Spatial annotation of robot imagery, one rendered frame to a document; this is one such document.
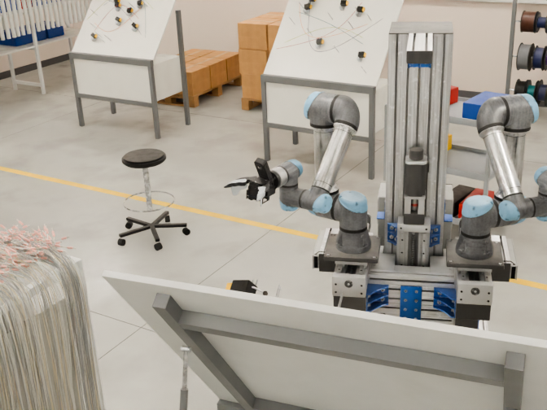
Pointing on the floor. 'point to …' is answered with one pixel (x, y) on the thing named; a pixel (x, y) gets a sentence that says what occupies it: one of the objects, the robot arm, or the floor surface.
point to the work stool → (146, 159)
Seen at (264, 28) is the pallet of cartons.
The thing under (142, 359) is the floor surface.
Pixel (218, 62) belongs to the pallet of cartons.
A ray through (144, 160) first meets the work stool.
